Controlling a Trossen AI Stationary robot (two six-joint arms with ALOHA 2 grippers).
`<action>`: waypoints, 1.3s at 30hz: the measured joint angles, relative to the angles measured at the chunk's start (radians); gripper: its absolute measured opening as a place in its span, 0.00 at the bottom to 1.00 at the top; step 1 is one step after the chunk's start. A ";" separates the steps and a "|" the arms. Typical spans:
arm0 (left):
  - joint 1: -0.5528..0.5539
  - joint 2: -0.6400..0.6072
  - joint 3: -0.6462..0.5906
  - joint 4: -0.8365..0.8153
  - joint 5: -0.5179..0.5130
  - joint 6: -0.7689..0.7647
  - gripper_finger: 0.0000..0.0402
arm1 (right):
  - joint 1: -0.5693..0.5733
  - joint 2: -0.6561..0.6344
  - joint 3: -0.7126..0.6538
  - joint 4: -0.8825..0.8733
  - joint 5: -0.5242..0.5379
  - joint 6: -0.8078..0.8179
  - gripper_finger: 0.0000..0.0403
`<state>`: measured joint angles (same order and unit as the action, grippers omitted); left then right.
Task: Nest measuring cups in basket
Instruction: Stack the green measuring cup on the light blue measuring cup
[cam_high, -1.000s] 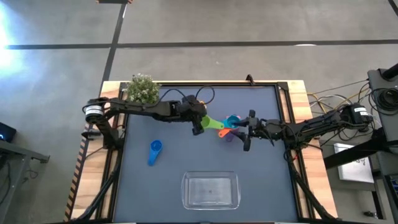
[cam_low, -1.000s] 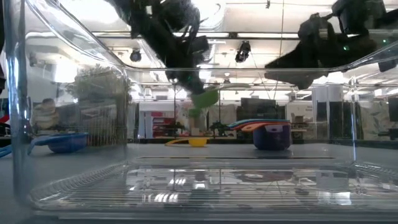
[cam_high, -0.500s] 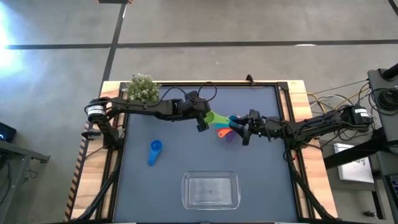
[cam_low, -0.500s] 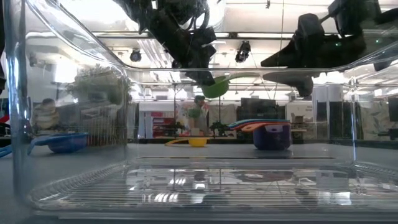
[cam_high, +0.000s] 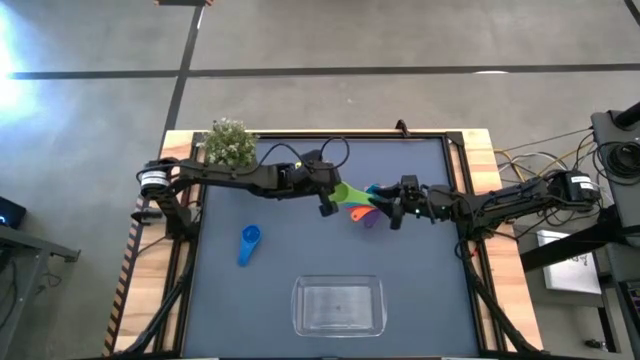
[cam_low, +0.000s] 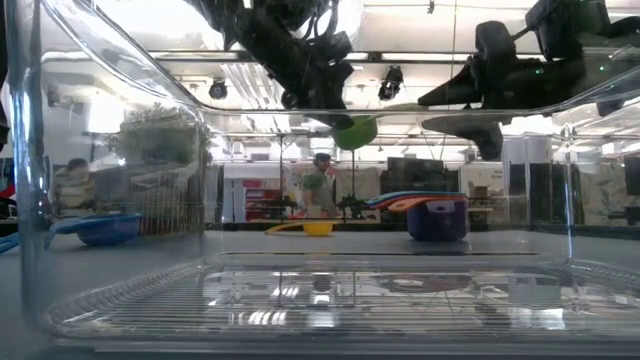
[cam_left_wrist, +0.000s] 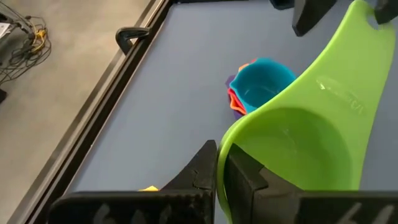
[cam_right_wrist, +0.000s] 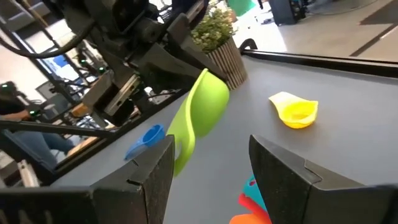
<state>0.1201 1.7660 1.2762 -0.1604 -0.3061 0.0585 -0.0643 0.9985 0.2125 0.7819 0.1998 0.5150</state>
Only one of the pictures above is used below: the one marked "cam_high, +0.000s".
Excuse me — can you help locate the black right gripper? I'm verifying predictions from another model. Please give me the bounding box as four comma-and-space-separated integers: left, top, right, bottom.
370, 183, 444, 232

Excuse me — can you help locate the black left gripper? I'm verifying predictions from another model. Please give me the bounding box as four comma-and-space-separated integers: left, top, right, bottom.
287, 159, 346, 218

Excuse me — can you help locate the green measuring cup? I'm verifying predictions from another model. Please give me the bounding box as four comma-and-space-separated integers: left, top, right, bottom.
330, 180, 379, 208

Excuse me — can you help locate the orange measuring cup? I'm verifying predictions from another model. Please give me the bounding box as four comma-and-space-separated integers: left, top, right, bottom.
349, 205, 377, 223

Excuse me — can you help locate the blue measuring cup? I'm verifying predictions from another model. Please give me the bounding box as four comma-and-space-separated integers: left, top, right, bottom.
236, 223, 263, 268

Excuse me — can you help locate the purple measuring cup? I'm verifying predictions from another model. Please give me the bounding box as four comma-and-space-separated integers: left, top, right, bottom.
361, 208, 384, 231

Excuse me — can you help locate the clear plastic basket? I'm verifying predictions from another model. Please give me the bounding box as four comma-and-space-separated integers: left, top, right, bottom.
290, 273, 389, 339

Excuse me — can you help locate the potted artificial plant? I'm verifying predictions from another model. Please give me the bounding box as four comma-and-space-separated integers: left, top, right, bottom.
199, 116, 259, 169

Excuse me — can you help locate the white paper sheet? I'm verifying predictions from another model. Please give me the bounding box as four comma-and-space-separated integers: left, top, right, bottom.
536, 228, 602, 296

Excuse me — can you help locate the grey equipment cart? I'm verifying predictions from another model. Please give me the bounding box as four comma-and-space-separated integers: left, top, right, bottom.
589, 101, 640, 236

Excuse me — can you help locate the grey metal stand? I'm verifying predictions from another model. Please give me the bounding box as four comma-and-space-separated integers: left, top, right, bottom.
0, 223, 82, 347

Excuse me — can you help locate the black device with blue light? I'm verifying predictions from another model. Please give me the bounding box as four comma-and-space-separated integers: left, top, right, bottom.
0, 195, 28, 231

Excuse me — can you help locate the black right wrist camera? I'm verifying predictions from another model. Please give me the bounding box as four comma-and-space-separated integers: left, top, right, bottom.
399, 173, 422, 194

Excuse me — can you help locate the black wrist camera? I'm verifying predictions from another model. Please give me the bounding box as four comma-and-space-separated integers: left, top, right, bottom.
300, 148, 326, 169
399, 173, 422, 194

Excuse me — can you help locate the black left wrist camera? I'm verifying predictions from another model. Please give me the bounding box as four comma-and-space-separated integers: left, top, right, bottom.
300, 148, 326, 169

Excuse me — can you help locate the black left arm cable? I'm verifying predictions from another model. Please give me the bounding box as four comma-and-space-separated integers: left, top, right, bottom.
253, 135, 352, 172

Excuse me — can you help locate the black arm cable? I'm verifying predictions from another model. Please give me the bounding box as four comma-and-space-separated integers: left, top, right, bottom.
452, 219, 484, 264
253, 135, 352, 172

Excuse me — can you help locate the black metal table frame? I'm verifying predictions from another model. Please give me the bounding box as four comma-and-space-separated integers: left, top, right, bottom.
106, 130, 544, 360

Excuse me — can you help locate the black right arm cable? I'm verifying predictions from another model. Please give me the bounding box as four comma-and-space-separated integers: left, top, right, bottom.
452, 219, 484, 264

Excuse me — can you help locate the yellow cable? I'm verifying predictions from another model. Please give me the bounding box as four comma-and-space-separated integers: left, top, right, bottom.
493, 144, 594, 177

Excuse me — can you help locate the coiled black cable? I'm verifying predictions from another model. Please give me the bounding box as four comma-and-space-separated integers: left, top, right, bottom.
605, 141, 640, 177

